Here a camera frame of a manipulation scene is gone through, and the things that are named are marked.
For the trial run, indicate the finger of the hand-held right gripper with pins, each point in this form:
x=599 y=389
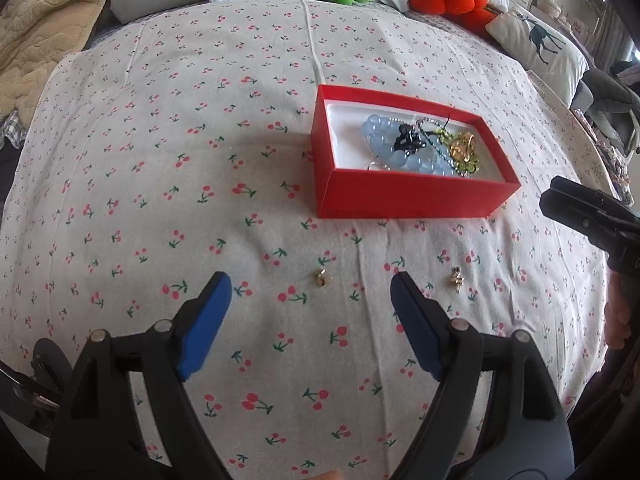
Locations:
x=585 y=210

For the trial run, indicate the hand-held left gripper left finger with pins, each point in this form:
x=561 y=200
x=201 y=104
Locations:
x=205 y=320

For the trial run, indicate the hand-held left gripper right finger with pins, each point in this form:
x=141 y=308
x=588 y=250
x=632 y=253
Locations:
x=415 y=325

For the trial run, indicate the small gold earring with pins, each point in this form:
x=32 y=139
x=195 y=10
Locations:
x=320 y=278
x=456 y=278

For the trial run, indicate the red cardboard box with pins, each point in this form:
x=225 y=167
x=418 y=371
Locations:
x=400 y=195

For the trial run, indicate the black hair claw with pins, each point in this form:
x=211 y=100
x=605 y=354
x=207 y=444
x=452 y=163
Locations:
x=407 y=140

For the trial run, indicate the person's right hand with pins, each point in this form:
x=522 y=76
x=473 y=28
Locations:
x=617 y=315

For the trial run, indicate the grey office chair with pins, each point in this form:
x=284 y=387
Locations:
x=607 y=105

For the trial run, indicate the white deer print pillow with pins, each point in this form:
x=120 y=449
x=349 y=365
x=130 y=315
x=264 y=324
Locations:
x=545 y=50

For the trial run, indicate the cherry print bedsheet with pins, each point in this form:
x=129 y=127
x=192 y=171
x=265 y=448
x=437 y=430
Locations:
x=175 y=135

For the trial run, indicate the white woven basket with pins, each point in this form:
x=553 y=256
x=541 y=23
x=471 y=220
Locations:
x=547 y=7

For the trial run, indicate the checked blue cloth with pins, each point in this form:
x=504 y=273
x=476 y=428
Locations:
x=11 y=127

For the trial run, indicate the beige quilted blanket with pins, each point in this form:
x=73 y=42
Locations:
x=45 y=30

